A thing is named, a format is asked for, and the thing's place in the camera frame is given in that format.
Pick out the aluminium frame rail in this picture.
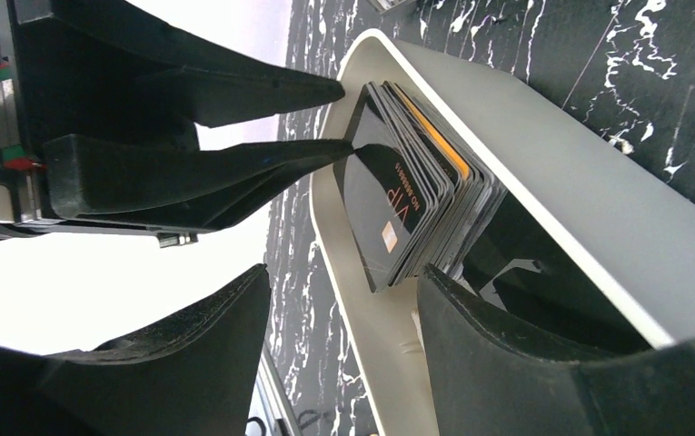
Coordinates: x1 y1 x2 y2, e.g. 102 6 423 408
245 345 303 436

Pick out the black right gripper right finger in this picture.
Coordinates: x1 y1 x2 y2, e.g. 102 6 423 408
417 266 695 435

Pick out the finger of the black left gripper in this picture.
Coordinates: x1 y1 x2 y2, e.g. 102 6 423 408
13 1 345 127
43 134 353 232

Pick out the white plastic card tray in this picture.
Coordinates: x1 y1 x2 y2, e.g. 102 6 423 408
310 29 695 435

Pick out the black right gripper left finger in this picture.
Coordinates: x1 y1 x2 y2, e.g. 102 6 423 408
0 263 271 435

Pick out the single black VIP card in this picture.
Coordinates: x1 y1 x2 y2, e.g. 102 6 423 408
462 194 651 355

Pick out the black VIP card stack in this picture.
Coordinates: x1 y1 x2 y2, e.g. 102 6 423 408
333 81 506 293

